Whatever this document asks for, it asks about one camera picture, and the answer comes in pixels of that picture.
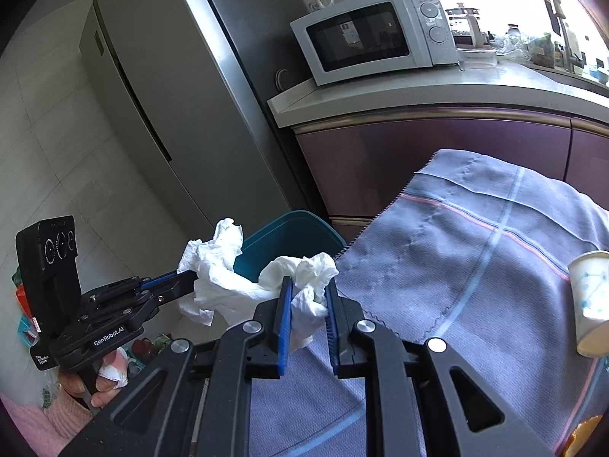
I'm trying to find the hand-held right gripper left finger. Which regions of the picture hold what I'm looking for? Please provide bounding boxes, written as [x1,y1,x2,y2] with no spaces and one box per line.
[59,276,293,457]

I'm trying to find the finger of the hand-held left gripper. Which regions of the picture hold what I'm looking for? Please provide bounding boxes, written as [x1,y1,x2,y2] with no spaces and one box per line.
[151,271,201,306]
[138,269,182,291]

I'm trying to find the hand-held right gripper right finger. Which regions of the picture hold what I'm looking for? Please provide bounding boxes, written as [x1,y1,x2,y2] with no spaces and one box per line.
[325,277,555,457]

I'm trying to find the white tissue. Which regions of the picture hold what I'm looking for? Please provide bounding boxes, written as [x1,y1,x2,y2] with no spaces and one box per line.
[177,218,281,327]
[258,252,340,354]

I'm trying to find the teal plastic bin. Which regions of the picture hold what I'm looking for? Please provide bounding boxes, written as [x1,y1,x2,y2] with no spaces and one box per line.
[233,210,346,296]

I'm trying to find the white blue-dotted paper cup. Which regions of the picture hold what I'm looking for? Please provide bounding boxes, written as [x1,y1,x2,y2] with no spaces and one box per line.
[568,250,609,358]

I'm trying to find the person's left forearm pink sleeve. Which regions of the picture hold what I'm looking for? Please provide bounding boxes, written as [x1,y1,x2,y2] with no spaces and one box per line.
[0,390,95,457]

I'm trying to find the person's left hand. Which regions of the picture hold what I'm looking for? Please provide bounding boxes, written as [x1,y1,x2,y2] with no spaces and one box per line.
[57,347,130,409]

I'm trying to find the red packet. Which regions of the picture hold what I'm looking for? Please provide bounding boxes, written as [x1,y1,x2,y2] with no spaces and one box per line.
[13,271,35,317]

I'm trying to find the teal packet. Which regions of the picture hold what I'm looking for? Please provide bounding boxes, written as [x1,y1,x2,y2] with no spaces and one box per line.
[18,316,43,347]

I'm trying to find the grey-blue plaid cloth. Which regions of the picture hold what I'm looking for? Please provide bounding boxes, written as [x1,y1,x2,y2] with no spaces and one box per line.
[247,149,609,457]

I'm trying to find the purple kitchen cabinet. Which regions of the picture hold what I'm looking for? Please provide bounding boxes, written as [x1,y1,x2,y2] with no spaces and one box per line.
[266,63,609,244]

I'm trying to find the silver refrigerator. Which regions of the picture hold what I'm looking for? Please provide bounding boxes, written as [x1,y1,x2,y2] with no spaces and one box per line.
[78,0,310,235]

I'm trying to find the yellow patterned object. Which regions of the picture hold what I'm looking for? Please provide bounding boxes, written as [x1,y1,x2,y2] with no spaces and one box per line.
[556,414,604,457]

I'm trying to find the white microwave oven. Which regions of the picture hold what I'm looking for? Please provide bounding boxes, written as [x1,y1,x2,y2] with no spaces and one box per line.
[290,0,465,87]

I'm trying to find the glass kettle on white base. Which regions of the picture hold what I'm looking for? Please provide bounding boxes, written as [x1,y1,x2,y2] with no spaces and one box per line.
[444,2,498,68]

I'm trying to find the clear plastic bag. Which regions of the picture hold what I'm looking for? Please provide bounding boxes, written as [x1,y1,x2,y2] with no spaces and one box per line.
[495,26,531,62]

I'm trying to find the glass jar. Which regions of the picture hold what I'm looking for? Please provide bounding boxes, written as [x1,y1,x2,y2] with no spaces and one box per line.
[529,33,567,68]

